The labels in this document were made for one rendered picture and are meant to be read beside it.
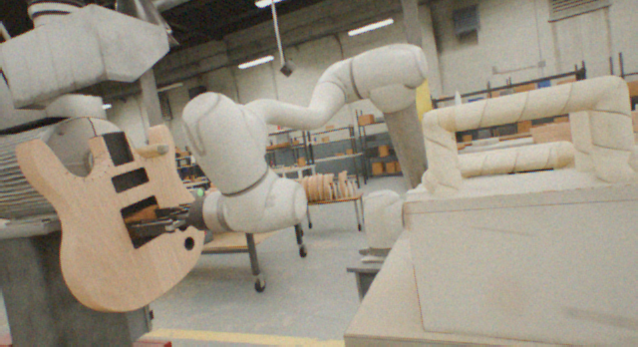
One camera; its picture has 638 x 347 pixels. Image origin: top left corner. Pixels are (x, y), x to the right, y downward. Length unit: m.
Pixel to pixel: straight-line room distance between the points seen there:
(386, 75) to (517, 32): 11.03
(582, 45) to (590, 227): 11.71
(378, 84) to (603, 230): 0.70
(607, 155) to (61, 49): 0.91
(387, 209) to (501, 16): 10.92
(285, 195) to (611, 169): 0.45
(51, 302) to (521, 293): 1.09
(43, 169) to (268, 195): 0.42
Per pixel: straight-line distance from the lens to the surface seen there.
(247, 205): 0.64
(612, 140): 0.47
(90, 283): 0.86
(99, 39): 0.82
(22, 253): 1.24
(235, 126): 0.59
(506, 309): 0.49
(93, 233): 0.86
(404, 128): 1.11
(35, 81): 0.98
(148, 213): 0.93
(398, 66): 1.00
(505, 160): 0.61
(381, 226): 1.39
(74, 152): 1.07
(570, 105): 0.46
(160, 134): 1.00
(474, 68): 11.76
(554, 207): 0.45
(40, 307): 1.24
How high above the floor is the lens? 1.19
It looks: 3 degrees down
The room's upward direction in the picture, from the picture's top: 10 degrees counter-clockwise
